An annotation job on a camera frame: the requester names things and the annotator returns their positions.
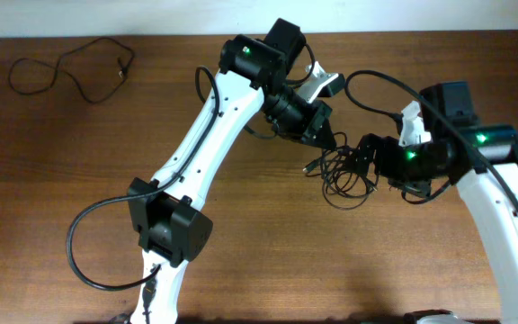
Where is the black cable bundle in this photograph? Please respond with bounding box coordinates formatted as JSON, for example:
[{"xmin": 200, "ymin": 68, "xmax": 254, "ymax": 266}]
[{"xmin": 302, "ymin": 131, "xmax": 380, "ymax": 212}]

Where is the separated black usb cable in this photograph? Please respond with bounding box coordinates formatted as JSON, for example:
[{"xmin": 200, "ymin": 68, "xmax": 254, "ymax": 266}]
[{"xmin": 7, "ymin": 36, "xmax": 136, "ymax": 105}]

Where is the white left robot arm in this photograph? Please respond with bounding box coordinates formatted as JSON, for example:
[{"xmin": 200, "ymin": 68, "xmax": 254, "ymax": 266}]
[{"xmin": 129, "ymin": 19, "xmax": 344, "ymax": 323}]

